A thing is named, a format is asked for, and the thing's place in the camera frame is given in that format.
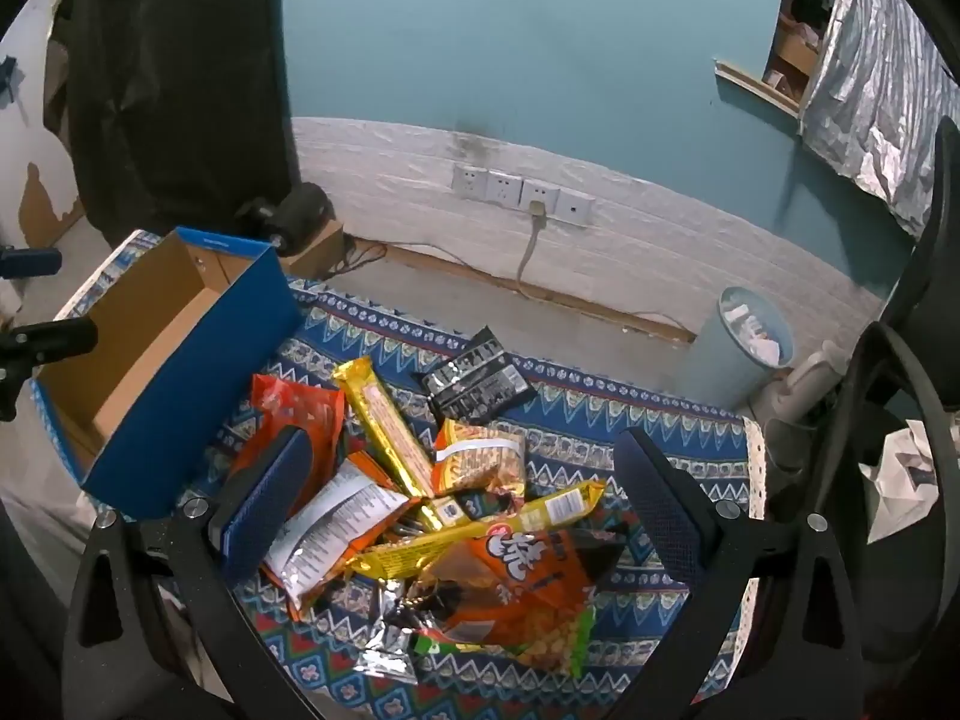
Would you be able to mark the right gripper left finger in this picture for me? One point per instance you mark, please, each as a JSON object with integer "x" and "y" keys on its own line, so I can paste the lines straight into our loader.
{"x": 255, "y": 502}

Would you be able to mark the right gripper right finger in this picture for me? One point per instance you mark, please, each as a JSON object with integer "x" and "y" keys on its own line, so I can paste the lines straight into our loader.
{"x": 673, "y": 510}

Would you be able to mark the red snack bag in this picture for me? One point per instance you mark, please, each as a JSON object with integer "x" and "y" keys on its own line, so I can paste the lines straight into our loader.
{"x": 318, "y": 411}

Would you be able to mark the yellow long snack pack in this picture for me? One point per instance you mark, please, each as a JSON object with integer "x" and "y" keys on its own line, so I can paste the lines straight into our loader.
{"x": 406, "y": 557}

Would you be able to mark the long gold biscuit pack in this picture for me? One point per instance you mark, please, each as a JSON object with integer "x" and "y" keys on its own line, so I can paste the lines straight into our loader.
{"x": 396, "y": 448}

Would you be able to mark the green bean snack bag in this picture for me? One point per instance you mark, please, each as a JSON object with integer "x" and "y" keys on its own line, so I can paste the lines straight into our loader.
{"x": 548, "y": 641}

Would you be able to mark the orange black chips bag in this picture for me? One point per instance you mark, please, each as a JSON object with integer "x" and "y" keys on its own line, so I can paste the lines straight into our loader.
{"x": 476, "y": 588}

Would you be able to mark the silver foil snack bag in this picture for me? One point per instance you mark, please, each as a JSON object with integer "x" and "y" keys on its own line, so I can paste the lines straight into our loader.
{"x": 387, "y": 653}

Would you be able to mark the orange striped snack bag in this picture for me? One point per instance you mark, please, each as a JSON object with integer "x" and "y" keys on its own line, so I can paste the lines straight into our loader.
{"x": 479, "y": 458}

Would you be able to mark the black snack bag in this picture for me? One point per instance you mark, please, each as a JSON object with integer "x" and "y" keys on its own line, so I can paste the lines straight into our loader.
{"x": 477, "y": 385}

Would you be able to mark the orange bag white label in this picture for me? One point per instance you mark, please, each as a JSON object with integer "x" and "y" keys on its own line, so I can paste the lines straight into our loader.
{"x": 348, "y": 515}

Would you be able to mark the patterned blue tablecloth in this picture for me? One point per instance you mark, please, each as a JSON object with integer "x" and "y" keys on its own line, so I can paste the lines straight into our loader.
{"x": 153, "y": 632}

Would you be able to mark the black office chair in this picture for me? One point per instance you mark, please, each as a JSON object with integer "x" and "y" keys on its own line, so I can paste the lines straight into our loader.
{"x": 884, "y": 470}

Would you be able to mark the blue cardboard box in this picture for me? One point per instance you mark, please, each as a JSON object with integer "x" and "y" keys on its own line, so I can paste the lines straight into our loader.
{"x": 183, "y": 323}

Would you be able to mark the pale blue waste bin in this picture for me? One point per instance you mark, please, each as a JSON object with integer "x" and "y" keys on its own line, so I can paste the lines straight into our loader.
{"x": 744, "y": 342}

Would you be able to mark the black speaker on box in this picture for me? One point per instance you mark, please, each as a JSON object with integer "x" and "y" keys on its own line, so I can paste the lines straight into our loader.
{"x": 289, "y": 224}

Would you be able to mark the silver foil window cover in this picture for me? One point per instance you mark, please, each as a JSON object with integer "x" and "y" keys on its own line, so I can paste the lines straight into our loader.
{"x": 874, "y": 103}

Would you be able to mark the white wall sockets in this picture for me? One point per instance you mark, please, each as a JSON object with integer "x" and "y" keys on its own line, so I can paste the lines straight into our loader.
{"x": 566, "y": 205}

